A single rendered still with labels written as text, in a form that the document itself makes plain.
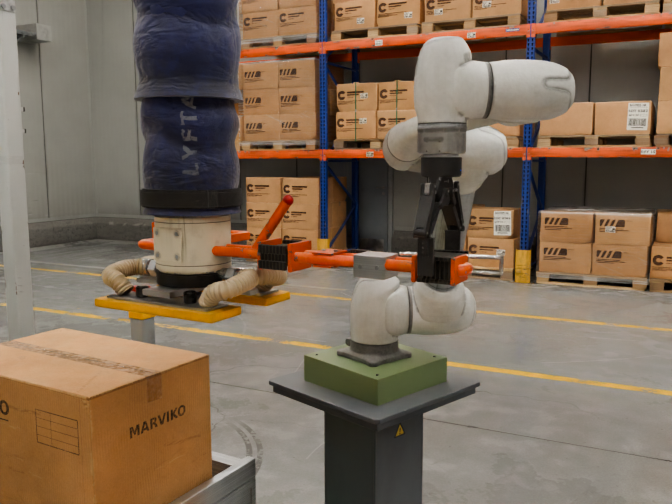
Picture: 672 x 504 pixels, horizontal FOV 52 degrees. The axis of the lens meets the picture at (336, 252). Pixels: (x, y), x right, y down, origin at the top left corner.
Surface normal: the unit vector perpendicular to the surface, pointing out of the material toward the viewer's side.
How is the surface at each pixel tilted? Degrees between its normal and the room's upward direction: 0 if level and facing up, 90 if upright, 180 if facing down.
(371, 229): 90
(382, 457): 90
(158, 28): 75
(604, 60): 90
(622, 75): 90
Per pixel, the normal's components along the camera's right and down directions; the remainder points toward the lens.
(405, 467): 0.69, 0.10
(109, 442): 0.86, 0.07
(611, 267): -0.45, 0.12
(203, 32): 0.57, -0.13
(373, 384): -0.73, 0.09
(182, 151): 0.08, -0.15
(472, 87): 0.11, 0.18
